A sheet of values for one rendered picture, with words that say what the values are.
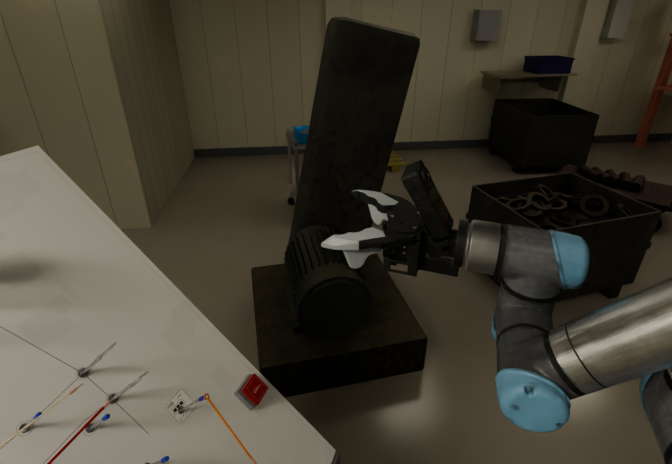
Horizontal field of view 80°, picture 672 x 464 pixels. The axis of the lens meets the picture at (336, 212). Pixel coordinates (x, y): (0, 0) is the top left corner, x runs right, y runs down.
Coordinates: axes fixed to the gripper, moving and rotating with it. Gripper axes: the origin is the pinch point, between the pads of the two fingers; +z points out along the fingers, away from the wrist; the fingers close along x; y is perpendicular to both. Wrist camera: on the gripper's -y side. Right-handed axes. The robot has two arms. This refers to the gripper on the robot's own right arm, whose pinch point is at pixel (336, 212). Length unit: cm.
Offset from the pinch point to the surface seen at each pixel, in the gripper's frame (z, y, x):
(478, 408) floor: -42, 171, 82
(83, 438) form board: 36, 33, -31
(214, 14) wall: 306, 31, 418
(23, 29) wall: 314, 8, 182
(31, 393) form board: 45, 25, -30
